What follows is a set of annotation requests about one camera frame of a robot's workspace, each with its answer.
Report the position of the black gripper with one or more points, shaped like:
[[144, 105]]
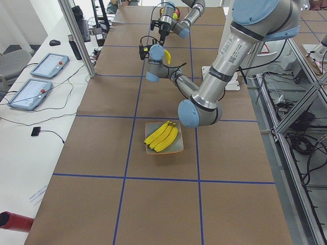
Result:
[[162, 30]]

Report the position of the yellow banana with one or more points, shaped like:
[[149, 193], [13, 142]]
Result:
[[161, 137], [167, 55], [156, 133], [168, 140]]

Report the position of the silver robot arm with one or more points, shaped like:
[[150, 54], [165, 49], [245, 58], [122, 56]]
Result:
[[182, 28], [272, 20]]

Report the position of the woven wicker fruit basket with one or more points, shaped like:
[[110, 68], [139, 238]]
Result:
[[176, 14]]

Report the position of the black keyboard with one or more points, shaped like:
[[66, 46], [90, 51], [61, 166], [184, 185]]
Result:
[[84, 30]]

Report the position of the black bottle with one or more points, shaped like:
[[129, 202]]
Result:
[[74, 47]]

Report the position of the black computer mouse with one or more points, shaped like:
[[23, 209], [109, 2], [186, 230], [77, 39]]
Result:
[[54, 42]]

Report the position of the upper teach pendant tablet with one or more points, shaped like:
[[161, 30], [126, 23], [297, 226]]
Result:
[[50, 66]]

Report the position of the teach pendant tablet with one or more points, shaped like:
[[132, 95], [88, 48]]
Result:
[[50, 66], [31, 94]]

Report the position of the lower teach pendant tablet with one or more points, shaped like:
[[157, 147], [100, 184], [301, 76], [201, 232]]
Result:
[[31, 94]]

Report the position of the small black puck device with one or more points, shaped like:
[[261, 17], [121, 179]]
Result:
[[35, 131]]

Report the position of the red cylinder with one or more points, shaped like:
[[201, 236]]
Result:
[[16, 222]]

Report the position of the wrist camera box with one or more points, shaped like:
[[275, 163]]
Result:
[[143, 52], [155, 23]]

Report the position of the aluminium frame post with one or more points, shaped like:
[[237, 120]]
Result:
[[73, 27]]

